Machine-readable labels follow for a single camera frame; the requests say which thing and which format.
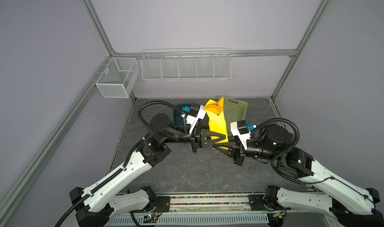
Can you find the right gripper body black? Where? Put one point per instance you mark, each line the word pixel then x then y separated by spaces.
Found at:
pixel 240 157

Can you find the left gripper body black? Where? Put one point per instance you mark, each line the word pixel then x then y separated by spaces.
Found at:
pixel 195 140

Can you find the yellow paper napkin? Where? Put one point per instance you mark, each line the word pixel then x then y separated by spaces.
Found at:
pixel 218 124

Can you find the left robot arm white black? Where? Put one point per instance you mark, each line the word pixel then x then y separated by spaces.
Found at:
pixel 148 152

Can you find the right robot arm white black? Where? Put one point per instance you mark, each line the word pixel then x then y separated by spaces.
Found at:
pixel 275 142

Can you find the light green perforated basket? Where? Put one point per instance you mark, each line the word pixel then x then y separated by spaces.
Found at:
pixel 234 110

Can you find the white vent grille strip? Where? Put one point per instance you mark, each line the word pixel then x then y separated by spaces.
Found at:
pixel 202 220

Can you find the white mesh box basket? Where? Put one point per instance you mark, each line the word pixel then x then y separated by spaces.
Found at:
pixel 118 78

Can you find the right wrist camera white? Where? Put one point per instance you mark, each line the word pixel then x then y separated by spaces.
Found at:
pixel 242 130

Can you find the white wire shelf rack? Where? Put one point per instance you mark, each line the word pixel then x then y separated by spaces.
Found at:
pixel 189 64

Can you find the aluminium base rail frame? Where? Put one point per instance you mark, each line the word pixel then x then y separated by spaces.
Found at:
pixel 207 201

